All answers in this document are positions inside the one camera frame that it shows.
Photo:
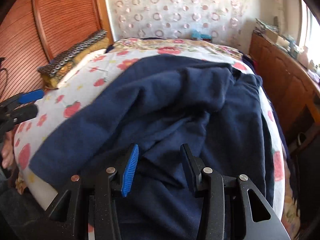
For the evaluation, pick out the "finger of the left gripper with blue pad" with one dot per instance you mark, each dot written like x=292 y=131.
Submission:
x=22 y=99

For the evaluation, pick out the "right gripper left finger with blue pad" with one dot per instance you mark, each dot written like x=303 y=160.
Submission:
x=67 y=217

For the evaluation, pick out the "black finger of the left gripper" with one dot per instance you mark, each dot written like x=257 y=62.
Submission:
x=17 y=116

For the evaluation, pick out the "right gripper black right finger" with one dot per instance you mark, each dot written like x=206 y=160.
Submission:
x=232 y=207

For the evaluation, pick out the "navy printed t-shirt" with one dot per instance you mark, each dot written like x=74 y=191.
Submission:
x=160 y=103

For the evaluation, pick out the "person's left hand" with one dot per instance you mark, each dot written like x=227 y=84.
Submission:
x=7 y=152

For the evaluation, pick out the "white strawberry fleece blanket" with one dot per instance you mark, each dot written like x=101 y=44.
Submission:
x=92 y=75

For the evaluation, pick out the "floral bed blanket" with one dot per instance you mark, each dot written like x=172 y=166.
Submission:
x=158 y=98

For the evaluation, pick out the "wooden louvered wardrobe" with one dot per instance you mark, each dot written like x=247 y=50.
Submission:
x=33 y=32

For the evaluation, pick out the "blue item in box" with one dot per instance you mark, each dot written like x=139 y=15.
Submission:
x=196 y=35

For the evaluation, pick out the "long wooden sideboard cabinet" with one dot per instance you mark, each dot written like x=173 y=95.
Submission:
x=293 y=94

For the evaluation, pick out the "sheer circle pattern curtain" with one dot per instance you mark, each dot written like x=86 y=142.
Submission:
x=219 y=20

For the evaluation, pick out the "stack of papers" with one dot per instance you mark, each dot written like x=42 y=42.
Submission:
x=261 y=26

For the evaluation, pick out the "cardboard box on sideboard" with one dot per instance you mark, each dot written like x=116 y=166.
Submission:
x=275 y=38

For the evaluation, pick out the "window with wooden frame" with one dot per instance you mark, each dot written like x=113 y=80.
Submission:
x=309 y=33

